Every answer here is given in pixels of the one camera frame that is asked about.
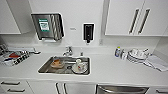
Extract stainless steel dishwasher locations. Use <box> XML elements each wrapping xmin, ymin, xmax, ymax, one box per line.
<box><xmin>95</xmin><ymin>84</ymin><xmax>149</xmax><ymax>94</ymax></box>

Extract small chrome sink knob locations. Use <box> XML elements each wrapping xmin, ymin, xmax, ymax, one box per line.
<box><xmin>79</xmin><ymin>49</ymin><xmax>84</xmax><ymax>57</ymax></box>

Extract white mug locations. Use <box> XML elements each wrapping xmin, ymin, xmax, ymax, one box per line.
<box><xmin>74</xmin><ymin>58</ymin><xmax>84</xmax><ymax>68</ymax></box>

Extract black soap dispenser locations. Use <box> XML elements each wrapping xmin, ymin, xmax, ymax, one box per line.
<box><xmin>82</xmin><ymin>22</ymin><xmax>95</xmax><ymax>44</ymax></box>

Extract chrome faucet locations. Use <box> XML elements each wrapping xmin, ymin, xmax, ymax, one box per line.
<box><xmin>63</xmin><ymin>45</ymin><xmax>74</xmax><ymax>57</ymax></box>

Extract steel sink basin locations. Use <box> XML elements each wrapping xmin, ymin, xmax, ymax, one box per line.
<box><xmin>37</xmin><ymin>55</ymin><xmax>92</xmax><ymax>76</ymax></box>

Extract white plate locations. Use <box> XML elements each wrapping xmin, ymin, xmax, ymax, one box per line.
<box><xmin>71</xmin><ymin>63</ymin><xmax>89</xmax><ymax>74</ymax></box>

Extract brown bowl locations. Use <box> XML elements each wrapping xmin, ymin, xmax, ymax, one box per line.
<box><xmin>50</xmin><ymin>58</ymin><xmax>64</xmax><ymax>69</ymax></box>

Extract blue dish soap bottle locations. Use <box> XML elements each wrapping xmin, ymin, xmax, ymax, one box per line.
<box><xmin>114</xmin><ymin>46</ymin><xmax>122</xmax><ymax>58</ymax></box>

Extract small white cup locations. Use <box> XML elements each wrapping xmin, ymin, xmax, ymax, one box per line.
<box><xmin>120</xmin><ymin>49</ymin><xmax>128</xmax><ymax>60</ymax></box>

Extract steel paper towel dispenser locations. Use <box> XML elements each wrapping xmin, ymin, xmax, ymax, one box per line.
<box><xmin>30</xmin><ymin>12</ymin><xmax>65</xmax><ymax>43</ymax></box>

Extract stack of white plates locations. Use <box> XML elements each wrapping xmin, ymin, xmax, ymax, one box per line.
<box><xmin>127</xmin><ymin>48</ymin><xmax>149</xmax><ymax>65</ymax></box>

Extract white base cabinet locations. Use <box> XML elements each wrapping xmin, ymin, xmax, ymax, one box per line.
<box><xmin>0</xmin><ymin>78</ymin><xmax>168</xmax><ymax>94</ymax></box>

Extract white dish towel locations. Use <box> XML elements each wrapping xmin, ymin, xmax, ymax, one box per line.
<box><xmin>144</xmin><ymin>54</ymin><xmax>168</xmax><ymax>73</ymax></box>

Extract white wall outlet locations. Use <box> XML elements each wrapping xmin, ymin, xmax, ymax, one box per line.
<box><xmin>99</xmin><ymin>38</ymin><xmax>104</xmax><ymax>46</ymax></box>

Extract small wall label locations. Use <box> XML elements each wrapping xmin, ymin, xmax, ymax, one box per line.
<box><xmin>69</xmin><ymin>27</ymin><xmax>77</xmax><ymax>31</ymax></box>

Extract white wall cabinet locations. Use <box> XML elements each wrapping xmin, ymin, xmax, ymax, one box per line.
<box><xmin>104</xmin><ymin>0</ymin><xmax>168</xmax><ymax>37</ymax></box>
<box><xmin>0</xmin><ymin>0</ymin><xmax>33</xmax><ymax>35</ymax></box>

